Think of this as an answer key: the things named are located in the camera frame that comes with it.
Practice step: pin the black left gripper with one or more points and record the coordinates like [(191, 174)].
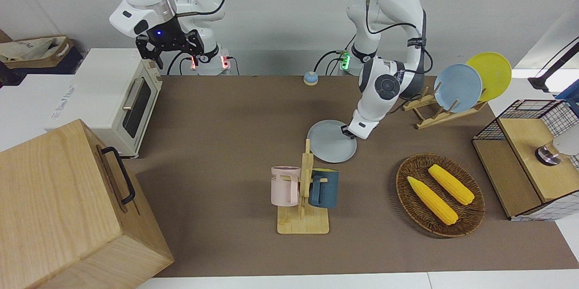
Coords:
[(352, 134)]

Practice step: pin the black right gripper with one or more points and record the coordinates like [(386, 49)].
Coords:
[(168, 38)]

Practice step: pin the gray round plate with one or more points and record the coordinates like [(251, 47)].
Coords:
[(328, 144)]

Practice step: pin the wooden plate rack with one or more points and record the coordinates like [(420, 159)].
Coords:
[(434, 121)]

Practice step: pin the light blue plate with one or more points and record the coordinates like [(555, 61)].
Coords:
[(457, 87)]

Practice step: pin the yellow plate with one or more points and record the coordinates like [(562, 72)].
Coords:
[(495, 72)]

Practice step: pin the blue service bell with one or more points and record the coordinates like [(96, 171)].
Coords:
[(310, 79)]

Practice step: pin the dark blue mug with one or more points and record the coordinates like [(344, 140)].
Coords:
[(325, 189)]

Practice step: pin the white toaster oven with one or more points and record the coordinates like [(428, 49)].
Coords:
[(99, 85)]

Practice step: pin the pink mug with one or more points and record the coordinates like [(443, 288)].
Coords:
[(282, 187)]

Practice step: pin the wooden mug rack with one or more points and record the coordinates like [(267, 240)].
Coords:
[(303, 223)]

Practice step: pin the brown wicker basket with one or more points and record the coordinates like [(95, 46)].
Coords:
[(418, 210)]

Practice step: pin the brown table mat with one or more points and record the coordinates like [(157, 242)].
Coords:
[(226, 144)]

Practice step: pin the dark navy bag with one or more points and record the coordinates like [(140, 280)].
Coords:
[(63, 65)]

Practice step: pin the yellow corn cob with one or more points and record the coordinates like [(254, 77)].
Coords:
[(432, 201), (452, 185)]

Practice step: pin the beige paper bag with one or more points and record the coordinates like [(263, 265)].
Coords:
[(27, 49)]

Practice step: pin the light wooden box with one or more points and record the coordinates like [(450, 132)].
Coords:
[(54, 198)]

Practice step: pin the white silver cylinder device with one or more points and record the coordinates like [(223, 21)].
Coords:
[(567, 144)]

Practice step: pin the blue object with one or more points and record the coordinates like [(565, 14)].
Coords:
[(572, 97)]

